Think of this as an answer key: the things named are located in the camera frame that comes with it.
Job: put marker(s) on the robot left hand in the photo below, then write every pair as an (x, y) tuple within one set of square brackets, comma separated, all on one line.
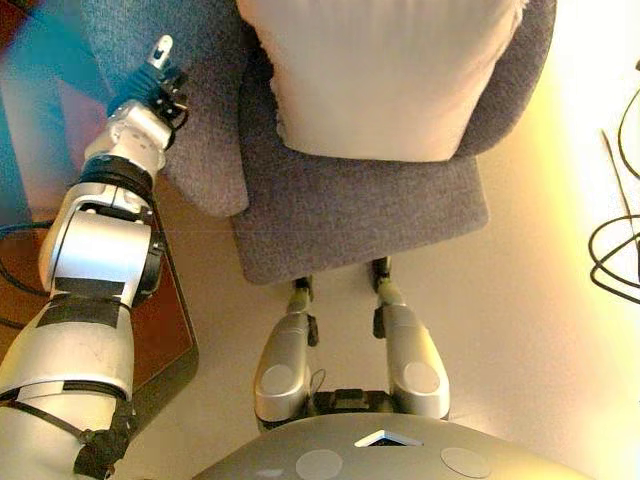
[(155, 85)]

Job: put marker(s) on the white fringed cushion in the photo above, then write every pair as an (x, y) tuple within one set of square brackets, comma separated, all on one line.
[(380, 80)]

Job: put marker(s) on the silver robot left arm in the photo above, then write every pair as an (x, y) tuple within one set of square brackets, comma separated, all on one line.
[(95, 250)]

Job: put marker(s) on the grey upholstered armchair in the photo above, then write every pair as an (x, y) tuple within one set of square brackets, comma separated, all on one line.
[(350, 215)]

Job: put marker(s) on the silver robot left leg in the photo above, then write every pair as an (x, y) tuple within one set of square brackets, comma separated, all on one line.
[(282, 370)]

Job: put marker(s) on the grey robot torso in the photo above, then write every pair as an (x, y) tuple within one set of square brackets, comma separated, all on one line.
[(380, 455)]

